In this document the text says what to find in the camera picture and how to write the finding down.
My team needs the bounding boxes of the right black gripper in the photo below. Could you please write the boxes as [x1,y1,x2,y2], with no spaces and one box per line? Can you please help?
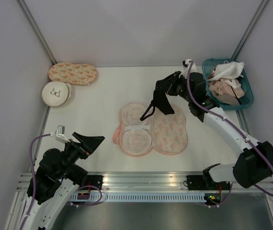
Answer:
[159,71,193,103]

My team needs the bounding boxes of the round cream laundry bag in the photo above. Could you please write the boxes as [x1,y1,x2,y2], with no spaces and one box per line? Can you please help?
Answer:
[42,81,72,107]

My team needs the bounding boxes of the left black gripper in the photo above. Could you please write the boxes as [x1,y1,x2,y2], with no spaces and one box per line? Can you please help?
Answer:
[56,131,105,178]

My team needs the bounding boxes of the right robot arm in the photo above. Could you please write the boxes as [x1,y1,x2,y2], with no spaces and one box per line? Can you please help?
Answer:
[153,71,273,189]

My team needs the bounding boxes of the white bra in basket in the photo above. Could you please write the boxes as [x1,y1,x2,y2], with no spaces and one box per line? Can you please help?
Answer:
[208,61,245,81]

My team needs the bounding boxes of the black bra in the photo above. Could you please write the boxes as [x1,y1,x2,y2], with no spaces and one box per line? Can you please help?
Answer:
[140,89,174,121]

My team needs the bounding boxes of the white slotted cable duct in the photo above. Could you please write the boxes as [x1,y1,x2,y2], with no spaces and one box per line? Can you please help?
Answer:
[68,192,206,203]

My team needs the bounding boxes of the left aluminium frame post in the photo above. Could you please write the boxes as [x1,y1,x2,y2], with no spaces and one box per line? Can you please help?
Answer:
[16,0,57,65]

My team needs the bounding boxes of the pink bra in basket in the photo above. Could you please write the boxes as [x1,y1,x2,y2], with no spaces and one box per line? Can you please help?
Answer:
[209,79,245,98]

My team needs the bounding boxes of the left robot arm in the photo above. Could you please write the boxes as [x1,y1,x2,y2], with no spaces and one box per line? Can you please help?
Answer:
[19,126,105,230]

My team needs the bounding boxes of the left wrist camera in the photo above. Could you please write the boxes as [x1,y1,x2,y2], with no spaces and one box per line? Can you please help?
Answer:
[50,125,69,144]

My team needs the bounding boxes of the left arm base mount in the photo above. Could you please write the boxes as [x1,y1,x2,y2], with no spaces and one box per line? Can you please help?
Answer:
[80,175,103,190]

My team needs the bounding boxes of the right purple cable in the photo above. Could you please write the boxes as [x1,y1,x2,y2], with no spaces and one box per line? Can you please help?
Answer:
[186,59,273,209]

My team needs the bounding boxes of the purple cable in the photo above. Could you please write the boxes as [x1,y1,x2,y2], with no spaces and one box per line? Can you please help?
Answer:
[186,59,273,209]
[21,133,103,230]

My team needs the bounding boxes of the taupe bra in basket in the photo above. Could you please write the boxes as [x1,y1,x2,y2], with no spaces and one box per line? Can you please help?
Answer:
[216,94,240,106]

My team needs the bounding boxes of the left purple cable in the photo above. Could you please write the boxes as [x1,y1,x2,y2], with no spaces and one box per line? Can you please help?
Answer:
[21,133,103,230]

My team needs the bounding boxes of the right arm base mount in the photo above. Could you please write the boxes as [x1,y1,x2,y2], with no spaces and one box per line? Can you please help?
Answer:
[186,175,230,192]

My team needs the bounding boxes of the aluminium frame post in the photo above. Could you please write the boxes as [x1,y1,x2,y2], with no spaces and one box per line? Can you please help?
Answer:
[231,0,271,60]
[16,0,57,65]

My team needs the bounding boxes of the floral mesh laundry bag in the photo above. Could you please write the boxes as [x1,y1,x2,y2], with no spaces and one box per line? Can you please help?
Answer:
[113,103,188,156]

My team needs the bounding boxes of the aluminium front rail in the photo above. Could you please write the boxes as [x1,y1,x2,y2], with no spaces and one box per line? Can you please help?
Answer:
[15,172,273,193]

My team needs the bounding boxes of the right aluminium frame post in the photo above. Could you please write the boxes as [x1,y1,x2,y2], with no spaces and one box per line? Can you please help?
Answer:
[231,0,271,60]

